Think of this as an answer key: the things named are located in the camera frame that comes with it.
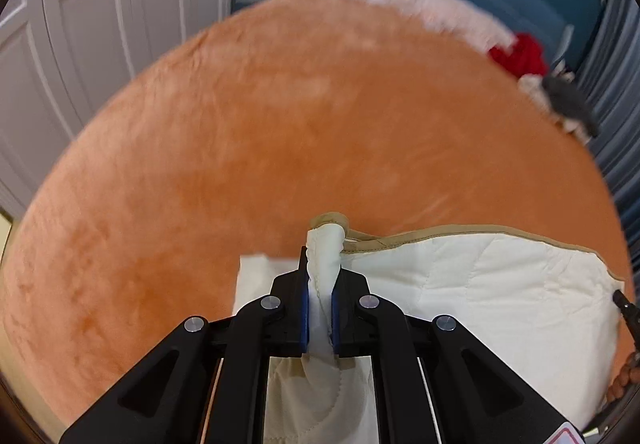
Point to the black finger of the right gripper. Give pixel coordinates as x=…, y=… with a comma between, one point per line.
x=627, y=309

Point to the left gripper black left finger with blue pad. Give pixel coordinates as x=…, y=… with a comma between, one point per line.
x=205, y=382

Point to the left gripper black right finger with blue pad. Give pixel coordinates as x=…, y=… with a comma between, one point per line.
x=434, y=381

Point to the cream quilted jacket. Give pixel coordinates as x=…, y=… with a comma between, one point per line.
x=545, y=308

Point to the dark grey garment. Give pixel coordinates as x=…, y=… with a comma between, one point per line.
x=567, y=101

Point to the grey blue curtain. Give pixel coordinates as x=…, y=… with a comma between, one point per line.
x=609, y=75

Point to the cream garment under grey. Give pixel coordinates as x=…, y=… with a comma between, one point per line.
x=531, y=86

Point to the red garment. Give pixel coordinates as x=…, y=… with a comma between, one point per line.
x=525, y=56

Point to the orange plush bed blanket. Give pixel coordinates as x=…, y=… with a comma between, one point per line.
x=232, y=142

